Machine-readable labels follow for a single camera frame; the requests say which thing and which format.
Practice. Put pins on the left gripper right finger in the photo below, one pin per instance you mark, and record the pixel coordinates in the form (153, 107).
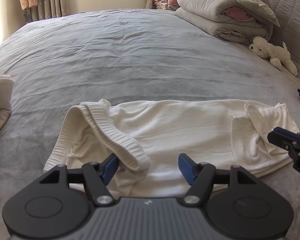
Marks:
(235, 203)

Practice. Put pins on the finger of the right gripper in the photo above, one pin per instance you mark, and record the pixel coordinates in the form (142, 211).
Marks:
(286, 134)
(281, 142)

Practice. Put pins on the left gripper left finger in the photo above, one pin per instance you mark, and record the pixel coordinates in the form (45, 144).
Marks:
(60, 201)

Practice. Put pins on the white garment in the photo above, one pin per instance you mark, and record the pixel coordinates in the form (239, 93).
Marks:
(149, 136)

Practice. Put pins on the white plush dog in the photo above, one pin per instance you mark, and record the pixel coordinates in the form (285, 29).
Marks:
(277, 56)

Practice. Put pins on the folded grey duvet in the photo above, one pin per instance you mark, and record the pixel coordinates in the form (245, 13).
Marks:
(226, 19)

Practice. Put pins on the beige patterned curtain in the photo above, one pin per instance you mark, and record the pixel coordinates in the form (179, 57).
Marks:
(46, 9)

